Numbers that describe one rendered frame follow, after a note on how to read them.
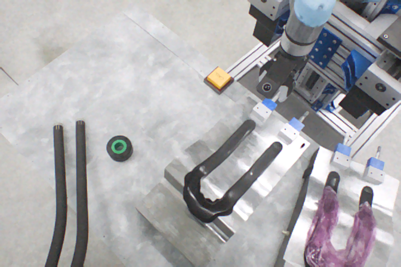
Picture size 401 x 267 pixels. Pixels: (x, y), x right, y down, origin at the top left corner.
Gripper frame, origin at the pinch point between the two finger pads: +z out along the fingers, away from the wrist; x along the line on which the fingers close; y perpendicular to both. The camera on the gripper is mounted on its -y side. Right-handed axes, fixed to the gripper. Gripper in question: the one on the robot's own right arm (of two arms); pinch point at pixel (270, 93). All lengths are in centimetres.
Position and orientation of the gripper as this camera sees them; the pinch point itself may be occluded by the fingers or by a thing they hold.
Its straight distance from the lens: 99.0
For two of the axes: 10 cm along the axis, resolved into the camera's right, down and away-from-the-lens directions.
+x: -7.4, -6.3, 2.4
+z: -0.4, 4.0, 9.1
